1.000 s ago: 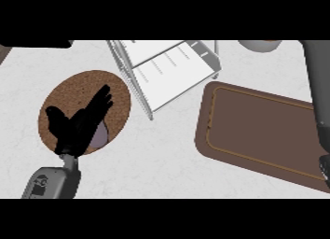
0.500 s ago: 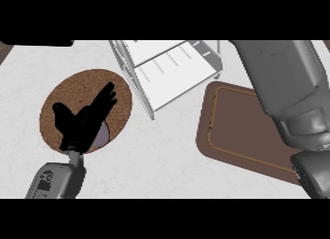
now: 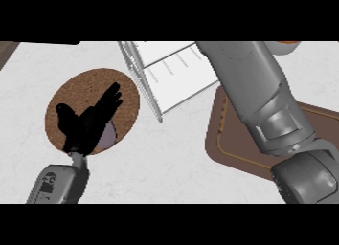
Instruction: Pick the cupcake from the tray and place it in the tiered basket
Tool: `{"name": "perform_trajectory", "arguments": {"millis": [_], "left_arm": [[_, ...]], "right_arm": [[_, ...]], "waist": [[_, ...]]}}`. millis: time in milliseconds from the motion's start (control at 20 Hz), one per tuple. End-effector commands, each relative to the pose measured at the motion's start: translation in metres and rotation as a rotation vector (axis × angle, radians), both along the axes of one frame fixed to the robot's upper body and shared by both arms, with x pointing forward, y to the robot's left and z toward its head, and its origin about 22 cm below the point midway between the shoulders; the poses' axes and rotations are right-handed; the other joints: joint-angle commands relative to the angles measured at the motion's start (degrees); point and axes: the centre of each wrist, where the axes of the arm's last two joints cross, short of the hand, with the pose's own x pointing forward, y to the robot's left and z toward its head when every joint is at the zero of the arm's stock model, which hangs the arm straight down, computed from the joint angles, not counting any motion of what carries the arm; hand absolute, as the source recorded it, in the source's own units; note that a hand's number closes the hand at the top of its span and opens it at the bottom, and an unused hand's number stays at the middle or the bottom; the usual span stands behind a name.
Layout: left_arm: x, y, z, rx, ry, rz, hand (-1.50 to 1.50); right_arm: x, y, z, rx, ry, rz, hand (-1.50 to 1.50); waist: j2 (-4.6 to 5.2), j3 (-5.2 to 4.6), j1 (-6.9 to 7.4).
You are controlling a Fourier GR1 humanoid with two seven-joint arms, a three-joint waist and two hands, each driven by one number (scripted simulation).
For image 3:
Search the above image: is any brown placemat with orange trim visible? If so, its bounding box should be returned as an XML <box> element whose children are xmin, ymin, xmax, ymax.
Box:
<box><xmin>203</xmin><ymin>84</ymin><xmax>339</xmax><ymax>182</ymax></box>

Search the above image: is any white and orange object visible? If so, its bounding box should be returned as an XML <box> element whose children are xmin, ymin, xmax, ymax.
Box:
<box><xmin>263</xmin><ymin>41</ymin><xmax>304</xmax><ymax>56</ymax></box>

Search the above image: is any purple cupcake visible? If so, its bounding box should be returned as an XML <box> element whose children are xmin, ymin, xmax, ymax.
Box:
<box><xmin>94</xmin><ymin>120</ymin><xmax>119</xmax><ymax>150</ymax></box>

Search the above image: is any white wire tiered basket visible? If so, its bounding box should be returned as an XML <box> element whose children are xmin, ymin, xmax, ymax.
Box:
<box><xmin>118</xmin><ymin>41</ymin><xmax>221</xmax><ymax>123</ymax></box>

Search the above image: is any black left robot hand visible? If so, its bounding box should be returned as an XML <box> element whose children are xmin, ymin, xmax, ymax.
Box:
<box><xmin>54</xmin><ymin>81</ymin><xmax>124</xmax><ymax>157</ymax></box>

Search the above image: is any round brown cork tray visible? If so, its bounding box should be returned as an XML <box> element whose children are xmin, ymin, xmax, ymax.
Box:
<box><xmin>44</xmin><ymin>67</ymin><xmax>142</xmax><ymax>156</ymax></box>

